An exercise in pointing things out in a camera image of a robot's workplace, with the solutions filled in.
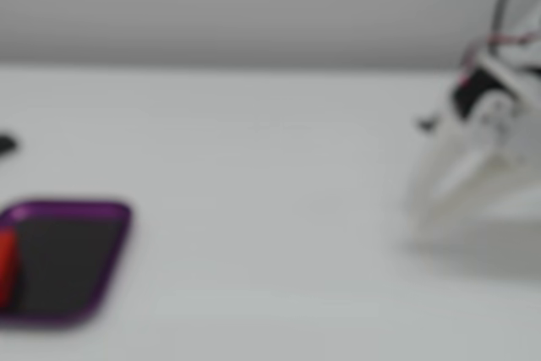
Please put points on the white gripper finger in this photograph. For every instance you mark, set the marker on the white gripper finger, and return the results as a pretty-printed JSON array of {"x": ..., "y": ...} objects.
[
  {"x": 477, "y": 196},
  {"x": 444, "y": 171}
]

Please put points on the red studded cube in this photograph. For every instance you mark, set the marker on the red studded cube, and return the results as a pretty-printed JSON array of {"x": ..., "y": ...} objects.
[{"x": 7, "y": 264}]

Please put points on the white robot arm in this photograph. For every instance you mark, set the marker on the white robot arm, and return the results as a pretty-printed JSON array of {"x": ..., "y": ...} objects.
[{"x": 533, "y": 25}]

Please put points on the purple metal tray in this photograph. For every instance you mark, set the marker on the purple metal tray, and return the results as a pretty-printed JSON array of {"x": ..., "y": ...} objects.
[{"x": 67, "y": 208}]

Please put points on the black tray liner mat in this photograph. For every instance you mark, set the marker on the black tray liner mat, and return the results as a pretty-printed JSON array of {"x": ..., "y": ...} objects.
[{"x": 72, "y": 268}]

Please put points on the black rounded object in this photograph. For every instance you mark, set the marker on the black rounded object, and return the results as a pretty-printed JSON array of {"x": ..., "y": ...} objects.
[{"x": 6, "y": 144}]

